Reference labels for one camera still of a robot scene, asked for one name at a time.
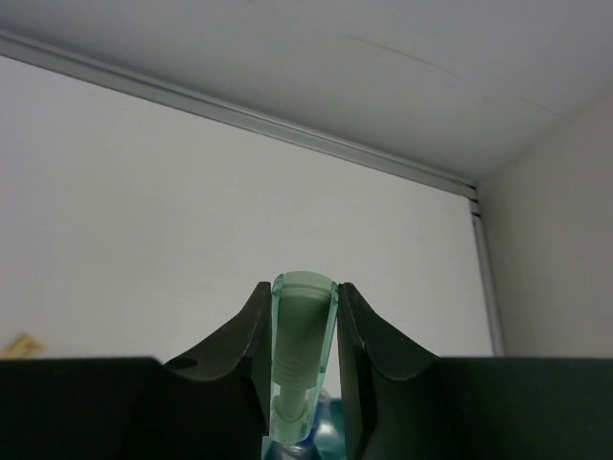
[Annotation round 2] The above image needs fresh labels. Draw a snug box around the small yellow eraser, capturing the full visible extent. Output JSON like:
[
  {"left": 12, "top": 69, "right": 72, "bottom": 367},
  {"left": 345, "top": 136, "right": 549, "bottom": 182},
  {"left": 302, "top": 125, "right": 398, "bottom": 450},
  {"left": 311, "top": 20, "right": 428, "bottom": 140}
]
[{"left": 1, "top": 333, "right": 45, "bottom": 359}]

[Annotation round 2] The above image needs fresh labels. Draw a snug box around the green highlighter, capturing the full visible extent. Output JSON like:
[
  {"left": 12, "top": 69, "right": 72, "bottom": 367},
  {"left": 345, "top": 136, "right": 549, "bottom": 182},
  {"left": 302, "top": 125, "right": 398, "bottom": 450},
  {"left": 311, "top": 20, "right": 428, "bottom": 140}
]
[{"left": 269, "top": 271, "right": 338, "bottom": 445}]

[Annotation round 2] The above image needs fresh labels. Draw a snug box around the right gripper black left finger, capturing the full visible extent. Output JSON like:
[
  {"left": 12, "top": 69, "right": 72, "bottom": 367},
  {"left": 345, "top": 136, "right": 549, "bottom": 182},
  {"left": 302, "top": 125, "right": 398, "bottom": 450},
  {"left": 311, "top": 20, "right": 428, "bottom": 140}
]
[{"left": 1, "top": 282, "right": 272, "bottom": 459}]

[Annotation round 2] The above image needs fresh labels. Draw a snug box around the teal round divided container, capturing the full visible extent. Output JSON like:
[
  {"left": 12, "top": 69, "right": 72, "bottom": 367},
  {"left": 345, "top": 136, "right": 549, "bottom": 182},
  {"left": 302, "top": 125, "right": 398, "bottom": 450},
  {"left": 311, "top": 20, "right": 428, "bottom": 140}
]
[{"left": 261, "top": 392, "right": 347, "bottom": 460}]

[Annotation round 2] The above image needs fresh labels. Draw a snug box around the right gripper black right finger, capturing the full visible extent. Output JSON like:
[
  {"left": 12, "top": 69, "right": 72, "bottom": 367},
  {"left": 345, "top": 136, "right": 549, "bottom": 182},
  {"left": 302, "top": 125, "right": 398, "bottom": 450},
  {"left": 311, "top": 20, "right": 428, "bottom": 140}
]
[{"left": 337, "top": 283, "right": 612, "bottom": 459}]

